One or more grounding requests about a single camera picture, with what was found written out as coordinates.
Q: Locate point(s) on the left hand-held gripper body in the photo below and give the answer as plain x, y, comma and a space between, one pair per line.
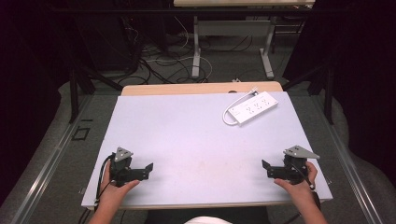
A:
120, 161

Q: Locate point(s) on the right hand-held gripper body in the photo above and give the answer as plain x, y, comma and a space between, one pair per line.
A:
295, 161

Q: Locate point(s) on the person's right hand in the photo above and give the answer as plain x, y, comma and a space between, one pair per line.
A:
299, 189

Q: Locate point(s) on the person's left hand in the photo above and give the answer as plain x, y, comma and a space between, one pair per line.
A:
115, 193

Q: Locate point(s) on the pale lavender table mat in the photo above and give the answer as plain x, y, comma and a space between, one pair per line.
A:
193, 146

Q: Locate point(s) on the white power strip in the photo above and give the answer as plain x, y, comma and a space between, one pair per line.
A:
257, 107

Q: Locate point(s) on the black metal stand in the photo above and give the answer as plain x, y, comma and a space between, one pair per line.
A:
77, 87
327, 90

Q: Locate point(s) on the person's white shirt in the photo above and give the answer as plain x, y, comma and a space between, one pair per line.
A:
208, 220

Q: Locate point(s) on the dark curtain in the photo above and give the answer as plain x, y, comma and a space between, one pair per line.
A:
28, 77
364, 77

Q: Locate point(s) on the white desk with metal legs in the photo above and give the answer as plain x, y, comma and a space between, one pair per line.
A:
233, 28

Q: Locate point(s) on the metal floor rail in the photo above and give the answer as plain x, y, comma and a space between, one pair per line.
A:
351, 168
46, 168

